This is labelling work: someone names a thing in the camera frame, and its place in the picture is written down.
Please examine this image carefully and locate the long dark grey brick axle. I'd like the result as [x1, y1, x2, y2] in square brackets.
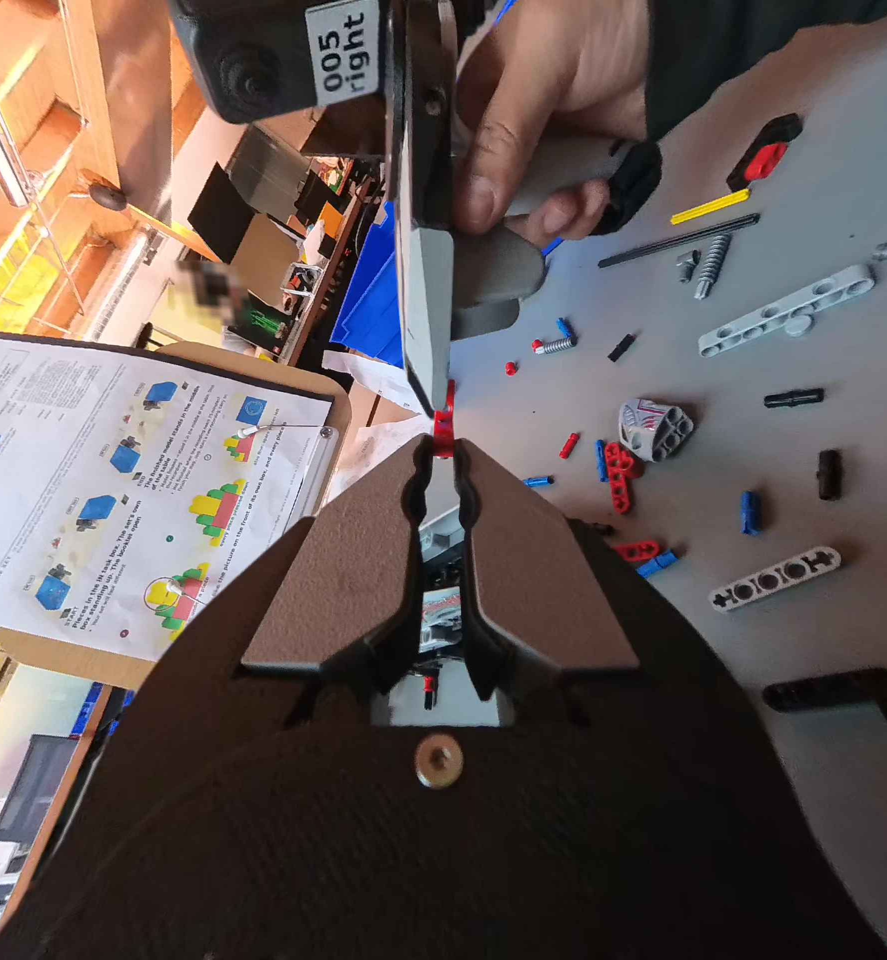
[598, 213, 761, 269]

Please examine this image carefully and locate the printed white paper bag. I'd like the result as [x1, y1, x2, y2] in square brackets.
[323, 416, 433, 507]

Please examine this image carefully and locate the light grey brick beam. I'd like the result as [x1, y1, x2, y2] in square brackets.
[697, 264, 877, 357]

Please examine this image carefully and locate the red T-shaped brick beam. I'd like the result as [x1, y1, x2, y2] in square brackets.
[604, 442, 643, 515]

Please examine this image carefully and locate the black angled brick beam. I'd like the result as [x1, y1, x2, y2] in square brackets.
[762, 667, 887, 736]

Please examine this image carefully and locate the white instruction sheet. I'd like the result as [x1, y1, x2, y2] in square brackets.
[0, 337, 334, 663]

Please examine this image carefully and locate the small grey brick axle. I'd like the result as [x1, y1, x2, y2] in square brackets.
[694, 234, 733, 300]

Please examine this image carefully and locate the yellow brick axle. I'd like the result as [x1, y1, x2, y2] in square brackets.
[670, 189, 752, 226]

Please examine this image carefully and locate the black red brick piece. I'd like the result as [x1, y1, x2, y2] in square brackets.
[726, 114, 803, 192]

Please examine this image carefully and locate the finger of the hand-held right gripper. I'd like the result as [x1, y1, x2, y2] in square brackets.
[398, 223, 457, 419]

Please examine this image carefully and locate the grey red brick vehicle model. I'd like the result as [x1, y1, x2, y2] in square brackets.
[412, 506, 467, 714]

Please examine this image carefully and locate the grey curved Lego panel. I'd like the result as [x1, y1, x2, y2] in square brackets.
[618, 399, 694, 462]

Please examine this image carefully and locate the red brick tooth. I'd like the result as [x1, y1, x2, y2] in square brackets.
[432, 378, 460, 459]

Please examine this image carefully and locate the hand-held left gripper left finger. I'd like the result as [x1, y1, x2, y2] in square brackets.
[241, 437, 433, 691]

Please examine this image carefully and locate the dark computer monitor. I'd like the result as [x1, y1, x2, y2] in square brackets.
[0, 735, 79, 845]

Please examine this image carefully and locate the brown instruction board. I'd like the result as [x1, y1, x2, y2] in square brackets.
[0, 330, 351, 691]

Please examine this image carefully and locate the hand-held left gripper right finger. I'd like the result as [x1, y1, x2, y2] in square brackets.
[454, 437, 642, 699]

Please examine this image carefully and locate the person's right forearm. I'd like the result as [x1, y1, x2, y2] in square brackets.
[642, 0, 887, 144]

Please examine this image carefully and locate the white clip bar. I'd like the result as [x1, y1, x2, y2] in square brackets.
[267, 426, 340, 549]

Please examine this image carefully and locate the white brick beam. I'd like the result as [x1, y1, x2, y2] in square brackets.
[708, 546, 842, 612]

